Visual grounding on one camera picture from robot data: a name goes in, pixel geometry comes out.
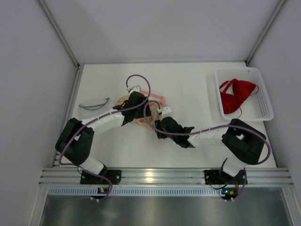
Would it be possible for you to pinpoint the pink floral mesh laundry bag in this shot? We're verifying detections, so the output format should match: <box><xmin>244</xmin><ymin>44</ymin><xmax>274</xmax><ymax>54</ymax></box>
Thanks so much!
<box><xmin>116</xmin><ymin>93</ymin><xmax>166</xmax><ymax>130</ymax></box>

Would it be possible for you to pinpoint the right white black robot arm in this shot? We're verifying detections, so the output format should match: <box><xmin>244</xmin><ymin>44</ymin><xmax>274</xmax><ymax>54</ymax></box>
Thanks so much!
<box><xmin>154</xmin><ymin>117</ymin><xmax>269</xmax><ymax>178</ymax></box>

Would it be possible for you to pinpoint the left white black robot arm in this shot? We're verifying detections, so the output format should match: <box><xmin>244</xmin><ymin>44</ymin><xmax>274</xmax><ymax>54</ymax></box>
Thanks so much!
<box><xmin>55</xmin><ymin>91</ymin><xmax>148</xmax><ymax>176</ymax></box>

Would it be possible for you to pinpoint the red bra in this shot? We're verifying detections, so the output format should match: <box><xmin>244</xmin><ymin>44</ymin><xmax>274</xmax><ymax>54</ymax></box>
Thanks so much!
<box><xmin>219</xmin><ymin>79</ymin><xmax>259</xmax><ymax>118</ymax></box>

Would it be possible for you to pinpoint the clear plastic dome insert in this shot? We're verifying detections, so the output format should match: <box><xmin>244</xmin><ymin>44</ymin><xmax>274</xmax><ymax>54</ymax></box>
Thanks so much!
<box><xmin>79</xmin><ymin>97</ymin><xmax>114</xmax><ymax>119</ymax></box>

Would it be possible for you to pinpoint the white plastic basket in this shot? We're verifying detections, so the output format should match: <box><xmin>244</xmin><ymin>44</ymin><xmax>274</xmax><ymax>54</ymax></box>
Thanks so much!
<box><xmin>215</xmin><ymin>67</ymin><xmax>274</xmax><ymax>122</ymax></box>

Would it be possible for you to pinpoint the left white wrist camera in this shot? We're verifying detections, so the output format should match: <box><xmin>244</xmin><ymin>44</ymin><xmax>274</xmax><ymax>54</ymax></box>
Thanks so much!
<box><xmin>127</xmin><ymin>86</ymin><xmax>141</xmax><ymax>94</ymax></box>

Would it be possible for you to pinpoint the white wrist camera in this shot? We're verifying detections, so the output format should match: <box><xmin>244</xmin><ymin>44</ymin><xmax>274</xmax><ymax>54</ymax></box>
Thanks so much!
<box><xmin>157</xmin><ymin>106</ymin><xmax>172</xmax><ymax>119</ymax></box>
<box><xmin>127</xmin><ymin>86</ymin><xmax>141</xmax><ymax>94</ymax></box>

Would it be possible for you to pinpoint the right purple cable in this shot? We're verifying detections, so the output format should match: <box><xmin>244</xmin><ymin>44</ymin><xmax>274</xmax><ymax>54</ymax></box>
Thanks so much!
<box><xmin>143</xmin><ymin>101</ymin><xmax>271</xmax><ymax>201</ymax></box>

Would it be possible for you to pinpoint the purple cable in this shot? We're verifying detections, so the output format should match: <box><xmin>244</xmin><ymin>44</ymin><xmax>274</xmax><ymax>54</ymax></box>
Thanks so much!
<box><xmin>58</xmin><ymin>74</ymin><xmax>152</xmax><ymax>201</ymax></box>
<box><xmin>143</xmin><ymin>101</ymin><xmax>271</xmax><ymax>201</ymax></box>

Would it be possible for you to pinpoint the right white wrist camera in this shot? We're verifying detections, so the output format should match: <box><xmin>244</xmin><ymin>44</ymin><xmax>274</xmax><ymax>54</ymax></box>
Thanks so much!
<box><xmin>157</xmin><ymin>106</ymin><xmax>172</xmax><ymax>119</ymax></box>

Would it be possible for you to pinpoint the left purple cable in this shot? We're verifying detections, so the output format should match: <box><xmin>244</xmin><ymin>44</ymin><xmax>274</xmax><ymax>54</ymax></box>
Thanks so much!
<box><xmin>58</xmin><ymin>74</ymin><xmax>152</xmax><ymax>201</ymax></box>

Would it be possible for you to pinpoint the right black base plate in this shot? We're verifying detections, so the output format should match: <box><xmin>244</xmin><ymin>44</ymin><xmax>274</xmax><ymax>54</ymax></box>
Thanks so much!
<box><xmin>204</xmin><ymin>169</ymin><xmax>246</xmax><ymax>185</ymax></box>

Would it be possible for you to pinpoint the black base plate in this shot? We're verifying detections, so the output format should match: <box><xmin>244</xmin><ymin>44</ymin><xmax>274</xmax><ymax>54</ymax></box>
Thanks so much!
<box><xmin>204</xmin><ymin>169</ymin><xmax>246</xmax><ymax>185</ymax></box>
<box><xmin>80</xmin><ymin>169</ymin><xmax>122</xmax><ymax>185</ymax></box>

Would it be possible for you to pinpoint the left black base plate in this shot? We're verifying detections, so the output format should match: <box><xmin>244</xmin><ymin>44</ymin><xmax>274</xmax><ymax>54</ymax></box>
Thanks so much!
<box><xmin>80</xmin><ymin>169</ymin><xmax>122</xmax><ymax>185</ymax></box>

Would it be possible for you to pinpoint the grey slotted cable duct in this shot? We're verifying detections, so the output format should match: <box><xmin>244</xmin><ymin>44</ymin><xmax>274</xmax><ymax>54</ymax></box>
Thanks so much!
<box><xmin>48</xmin><ymin>186</ymin><xmax>226</xmax><ymax>197</ymax></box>

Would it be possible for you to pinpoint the aluminium mounting rail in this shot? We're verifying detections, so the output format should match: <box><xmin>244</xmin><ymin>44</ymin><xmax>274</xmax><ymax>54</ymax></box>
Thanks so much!
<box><xmin>39</xmin><ymin>167</ymin><xmax>293</xmax><ymax>187</ymax></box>

